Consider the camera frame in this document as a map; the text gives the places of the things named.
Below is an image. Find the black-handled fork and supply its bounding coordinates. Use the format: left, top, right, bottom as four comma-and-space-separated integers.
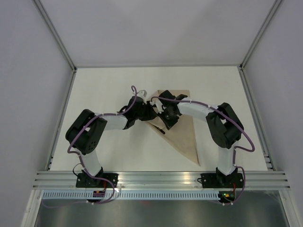
155, 126, 166, 134

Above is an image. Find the beige cloth napkin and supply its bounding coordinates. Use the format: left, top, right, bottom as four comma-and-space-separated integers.
146, 89, 201, 166

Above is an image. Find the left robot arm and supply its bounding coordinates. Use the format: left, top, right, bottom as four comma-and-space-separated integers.
65, 96, 157, 187

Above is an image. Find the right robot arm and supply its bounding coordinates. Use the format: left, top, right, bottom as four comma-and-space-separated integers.
156, 90, 244, 187

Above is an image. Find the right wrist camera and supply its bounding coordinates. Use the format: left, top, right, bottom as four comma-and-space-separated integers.
150, 99, 164, 113

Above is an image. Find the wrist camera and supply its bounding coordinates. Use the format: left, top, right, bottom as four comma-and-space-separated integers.
137, 90, 147, 99
150, 99, 164, 113

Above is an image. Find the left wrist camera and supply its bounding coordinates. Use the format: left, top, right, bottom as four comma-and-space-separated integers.
137, 90, 147, 99

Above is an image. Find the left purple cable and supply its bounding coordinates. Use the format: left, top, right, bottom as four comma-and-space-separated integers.
42, 85, 138, 209

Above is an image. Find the purple cable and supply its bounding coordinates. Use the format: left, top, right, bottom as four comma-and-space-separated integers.
150, 96, 256, 204
42, 85, 138, 209

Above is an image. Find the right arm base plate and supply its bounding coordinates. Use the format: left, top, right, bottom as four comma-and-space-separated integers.
200, 173, 244, 189

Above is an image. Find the left side aluminium rail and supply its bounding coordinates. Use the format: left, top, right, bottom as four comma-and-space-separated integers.
44, 68, 77, 171

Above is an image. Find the aluminium rail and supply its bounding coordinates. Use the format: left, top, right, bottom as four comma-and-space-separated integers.
237, 64, 276, 171
44, 68, 77, 171
32, 171, 290, 191

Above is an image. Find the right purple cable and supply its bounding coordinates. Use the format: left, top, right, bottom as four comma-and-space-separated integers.
150, 96, 256, 204

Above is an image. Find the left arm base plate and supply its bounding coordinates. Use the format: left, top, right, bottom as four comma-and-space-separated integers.
76, 172, 118, 189

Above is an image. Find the right side aluminium rail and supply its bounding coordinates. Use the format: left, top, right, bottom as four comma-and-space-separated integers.
237, 64, 276, 171

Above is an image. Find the aluminium front rail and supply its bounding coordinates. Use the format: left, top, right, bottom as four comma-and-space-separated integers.
32, 171, 290, 191

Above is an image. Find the white slotted cable duct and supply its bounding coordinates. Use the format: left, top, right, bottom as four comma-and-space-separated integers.
42, 190, 219, 201

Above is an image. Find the left aluminium frame post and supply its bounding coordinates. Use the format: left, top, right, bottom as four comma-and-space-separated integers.
32, 0, 77, 72

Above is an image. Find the aluminium frame post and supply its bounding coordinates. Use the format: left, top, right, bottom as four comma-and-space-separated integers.
32, 0, 77, 72
239, 0, 284, 70

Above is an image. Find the right aluminium frame post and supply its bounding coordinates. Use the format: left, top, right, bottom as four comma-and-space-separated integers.
239, 0, 284, 70

